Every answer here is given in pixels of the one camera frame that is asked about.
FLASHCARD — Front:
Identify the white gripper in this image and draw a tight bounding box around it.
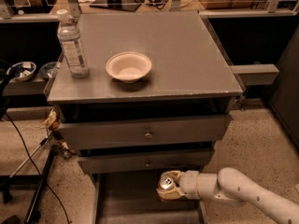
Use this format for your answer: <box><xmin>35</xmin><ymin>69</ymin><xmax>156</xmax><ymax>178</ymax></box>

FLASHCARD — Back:
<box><xmin>156</xmin><ymin>170</ymin><xmax>200</xmax><ymax>201</ymax></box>

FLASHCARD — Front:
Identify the red coke can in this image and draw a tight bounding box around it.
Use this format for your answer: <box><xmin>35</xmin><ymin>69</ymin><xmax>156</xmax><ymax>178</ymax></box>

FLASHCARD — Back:
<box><xmin>158</xmin><ymin>175</ymin><xmax>175</xmax><ymax>191</ymax></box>

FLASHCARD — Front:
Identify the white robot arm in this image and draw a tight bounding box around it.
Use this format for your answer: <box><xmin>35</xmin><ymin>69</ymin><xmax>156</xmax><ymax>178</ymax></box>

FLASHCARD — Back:
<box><xmin>156</xmin><ymin>167</ymin><xmax>299</xmax><ymax>224</ymax></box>

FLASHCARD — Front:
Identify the grey open bottom drawer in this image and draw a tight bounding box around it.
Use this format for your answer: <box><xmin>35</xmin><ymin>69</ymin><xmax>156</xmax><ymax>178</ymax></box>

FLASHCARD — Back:
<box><xmin>93</xmin><ymin>170</ymin><xmax>208</xmax><ymax>224</ymax></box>

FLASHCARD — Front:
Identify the grey top drawer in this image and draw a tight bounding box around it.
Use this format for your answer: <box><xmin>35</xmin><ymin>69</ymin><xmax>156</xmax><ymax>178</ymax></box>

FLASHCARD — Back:
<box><xmin>59</xmin><ymin>115</ymin><xmax>232</xmax><ymax>150</ymax></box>

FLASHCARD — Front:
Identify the grey middle drawer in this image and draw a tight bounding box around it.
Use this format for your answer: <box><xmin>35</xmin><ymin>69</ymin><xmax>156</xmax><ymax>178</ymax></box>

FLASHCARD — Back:
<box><xmin>78</xmin><ymin>148</ymin><xmax>214</xmax><ymax>174</ymax></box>

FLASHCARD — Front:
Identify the grey drawer cabinet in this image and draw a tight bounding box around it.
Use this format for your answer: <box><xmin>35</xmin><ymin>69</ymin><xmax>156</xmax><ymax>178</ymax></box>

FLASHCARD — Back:
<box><xmin>46</xmin><ymin>10</ymin><xmax>243</xmax><ymax>224</ymax></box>

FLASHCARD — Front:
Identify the white paper bowl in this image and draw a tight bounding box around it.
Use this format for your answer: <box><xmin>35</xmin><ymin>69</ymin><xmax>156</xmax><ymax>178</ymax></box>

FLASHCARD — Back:
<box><xmin>106</xmin><ymin>51</ymin><xmax>152</xmax><ymax>83</ymax></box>

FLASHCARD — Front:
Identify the black metal stand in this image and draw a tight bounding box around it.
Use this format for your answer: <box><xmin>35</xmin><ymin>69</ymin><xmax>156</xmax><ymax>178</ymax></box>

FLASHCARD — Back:
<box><xmin>0</xmin><ymin>138</ymin><xmax>54</xmax><ymax>224</ymax></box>

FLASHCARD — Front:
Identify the grey side shelf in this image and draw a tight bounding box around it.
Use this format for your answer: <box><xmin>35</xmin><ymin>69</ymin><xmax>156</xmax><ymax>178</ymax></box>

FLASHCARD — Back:
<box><xmin>231</xmin><ymin>63</ymin><xmax>279</xmax><ymax>86</ymax></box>

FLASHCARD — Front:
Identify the clear plastic water bottle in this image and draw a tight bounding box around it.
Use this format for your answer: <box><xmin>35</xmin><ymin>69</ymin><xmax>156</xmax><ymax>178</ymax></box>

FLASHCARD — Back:
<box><xmin>56</xmin><ymin>9</ymin><xmax>89</xmax><ymax>77</ymax></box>

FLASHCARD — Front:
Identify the blue grey bowl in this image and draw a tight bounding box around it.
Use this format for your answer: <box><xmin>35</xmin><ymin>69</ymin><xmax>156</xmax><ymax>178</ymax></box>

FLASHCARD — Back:
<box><xmin>38</xmin><ymin>62</ymin><xmax>60</xmax><ymax>80</ymax></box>

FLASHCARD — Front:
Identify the black monitor stand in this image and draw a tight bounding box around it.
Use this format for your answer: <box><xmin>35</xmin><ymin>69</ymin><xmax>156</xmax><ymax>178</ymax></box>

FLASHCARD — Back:
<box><xmin>90</xmin><ymin>0</ymin><xmax>141</xmax><ymax>12</ymax></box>

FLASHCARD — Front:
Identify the white bowl with items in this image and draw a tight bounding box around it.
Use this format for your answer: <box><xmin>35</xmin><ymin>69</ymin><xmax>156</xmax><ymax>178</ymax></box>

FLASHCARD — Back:
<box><xmin>7</xmin><ymin>62</ymin><xmax>36</xmax><ymax>82</ymax></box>

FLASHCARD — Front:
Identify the black floor cable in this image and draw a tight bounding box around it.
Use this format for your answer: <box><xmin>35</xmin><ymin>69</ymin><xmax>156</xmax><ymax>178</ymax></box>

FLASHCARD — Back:
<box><xmin>4</xmin><ymin>111</ymin><xmax>73</xmax><ymax>224</ymax></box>

